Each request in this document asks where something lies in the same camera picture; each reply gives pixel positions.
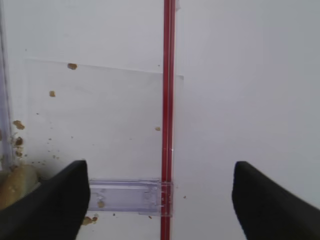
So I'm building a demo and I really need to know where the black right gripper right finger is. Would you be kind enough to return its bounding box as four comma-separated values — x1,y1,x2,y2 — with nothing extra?
231,161,320,240

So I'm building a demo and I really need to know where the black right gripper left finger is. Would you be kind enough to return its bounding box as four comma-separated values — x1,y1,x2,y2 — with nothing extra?
0,160,90,240

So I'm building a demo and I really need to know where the sesame bun right piece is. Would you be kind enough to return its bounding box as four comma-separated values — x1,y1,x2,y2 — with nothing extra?
0,165,40,210

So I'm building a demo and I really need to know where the red strip right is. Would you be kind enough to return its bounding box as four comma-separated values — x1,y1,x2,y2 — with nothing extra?
160,0,176,240

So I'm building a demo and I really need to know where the clear cross rail upper right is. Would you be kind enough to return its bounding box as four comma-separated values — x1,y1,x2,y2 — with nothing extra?
88,178,174,218

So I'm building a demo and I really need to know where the clear long rail right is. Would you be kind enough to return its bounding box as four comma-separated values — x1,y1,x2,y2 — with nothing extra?
0,0,14,171

